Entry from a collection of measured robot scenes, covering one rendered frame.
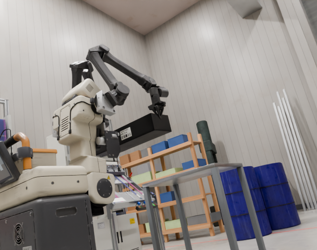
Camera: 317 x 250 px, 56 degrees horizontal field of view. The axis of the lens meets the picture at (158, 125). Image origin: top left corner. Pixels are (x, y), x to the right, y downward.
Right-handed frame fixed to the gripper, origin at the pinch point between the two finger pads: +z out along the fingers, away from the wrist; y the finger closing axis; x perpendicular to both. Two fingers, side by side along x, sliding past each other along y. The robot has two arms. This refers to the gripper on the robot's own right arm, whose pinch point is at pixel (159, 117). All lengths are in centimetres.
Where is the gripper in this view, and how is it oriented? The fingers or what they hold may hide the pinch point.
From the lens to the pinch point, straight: 186.2
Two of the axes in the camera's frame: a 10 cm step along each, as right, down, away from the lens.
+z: 2.1, 9.4, -2.7
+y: -7.4, 3.3, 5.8
